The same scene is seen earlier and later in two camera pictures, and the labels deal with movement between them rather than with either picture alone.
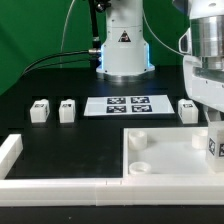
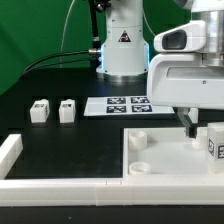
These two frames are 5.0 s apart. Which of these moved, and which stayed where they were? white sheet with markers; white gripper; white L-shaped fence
Moved: white gripper
Stayed: white L-shaped fence; white sheet with markers
